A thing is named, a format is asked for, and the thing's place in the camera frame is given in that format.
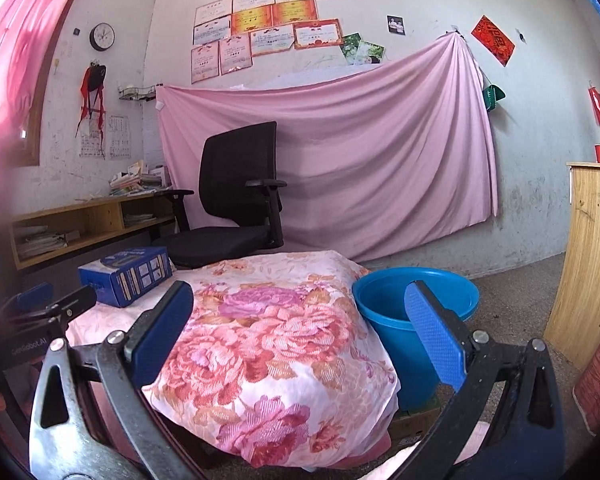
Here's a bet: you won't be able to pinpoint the stack of books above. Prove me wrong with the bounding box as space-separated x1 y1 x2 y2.
109 160 172 196

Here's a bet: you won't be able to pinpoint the black office chair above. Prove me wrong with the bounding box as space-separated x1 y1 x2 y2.
152 122 286 269

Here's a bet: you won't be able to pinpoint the wooden wall shelf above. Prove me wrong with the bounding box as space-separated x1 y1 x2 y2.
10 193 175 271

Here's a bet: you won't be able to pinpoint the wooden cabinet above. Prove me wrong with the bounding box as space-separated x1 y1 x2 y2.
544 162 600 370

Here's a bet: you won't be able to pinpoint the red paper wall decoration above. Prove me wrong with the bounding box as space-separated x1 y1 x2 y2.
471 15 515 66

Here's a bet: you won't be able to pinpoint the wall calendar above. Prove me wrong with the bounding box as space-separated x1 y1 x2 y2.
76 115 132 160

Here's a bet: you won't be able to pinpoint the wall certificates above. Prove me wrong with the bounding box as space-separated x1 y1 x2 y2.
189 0 385 84

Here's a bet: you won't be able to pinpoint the blue cardboard box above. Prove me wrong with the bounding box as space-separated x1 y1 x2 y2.
78 247 173 308

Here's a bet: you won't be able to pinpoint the pink wall curtain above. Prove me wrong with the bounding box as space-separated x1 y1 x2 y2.
156 32 498 261

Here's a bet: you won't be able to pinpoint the floral pink cloth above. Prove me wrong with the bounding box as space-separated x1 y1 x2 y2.
66 249 402 469

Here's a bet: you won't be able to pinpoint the round wall clock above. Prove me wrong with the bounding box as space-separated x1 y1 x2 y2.
88 22 116 52

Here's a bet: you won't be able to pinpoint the green hanging bag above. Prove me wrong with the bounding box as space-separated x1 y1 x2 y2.
482 84 506 112

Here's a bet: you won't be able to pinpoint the blue plastic bucket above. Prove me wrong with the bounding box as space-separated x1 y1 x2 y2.
351 265 481 413

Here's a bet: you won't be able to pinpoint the red hanging ornament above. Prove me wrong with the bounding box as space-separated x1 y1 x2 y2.
76 62 107 143

